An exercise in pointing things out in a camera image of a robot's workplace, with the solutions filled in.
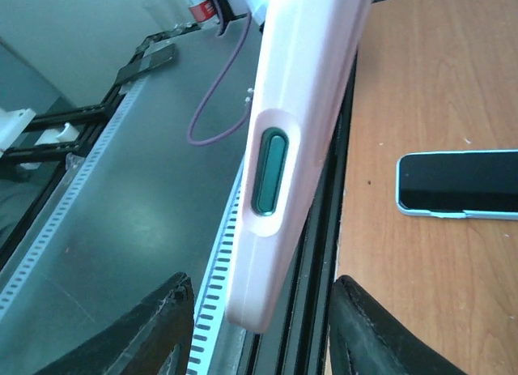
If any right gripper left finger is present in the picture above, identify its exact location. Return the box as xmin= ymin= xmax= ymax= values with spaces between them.
xmin=38 ymin=272 xmax=194 ymax=374

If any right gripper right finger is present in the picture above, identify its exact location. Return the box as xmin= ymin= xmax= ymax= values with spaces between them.
xmin=329 ymin=275 xmax=463 ymax=374

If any phone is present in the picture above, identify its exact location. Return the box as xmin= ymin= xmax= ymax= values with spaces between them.
xmin=395 ymin=149 xmax=517 ymax=220
xmin=225 ymin=0 xmax=373 ymax=333

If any phone in blue case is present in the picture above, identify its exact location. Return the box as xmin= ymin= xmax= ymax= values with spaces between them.
xmin=395 ymin=149 xmax=517 ymax=220

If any grey metal front plate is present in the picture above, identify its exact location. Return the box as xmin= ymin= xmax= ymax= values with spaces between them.
xmin=1 ymin=20 xmax=261 ymax=374

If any light blue slotted cable duct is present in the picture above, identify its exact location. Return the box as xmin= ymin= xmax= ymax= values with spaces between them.
xmin=186 ymin=167 xmax=243 ymax=375

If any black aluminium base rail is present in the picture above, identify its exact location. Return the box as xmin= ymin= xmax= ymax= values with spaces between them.
xmin=236 ymin=72 xmax=356 ymax=374

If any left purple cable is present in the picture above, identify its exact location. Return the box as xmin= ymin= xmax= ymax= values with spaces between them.
xmin=185 ymin=0 xmax=254 ymax=147

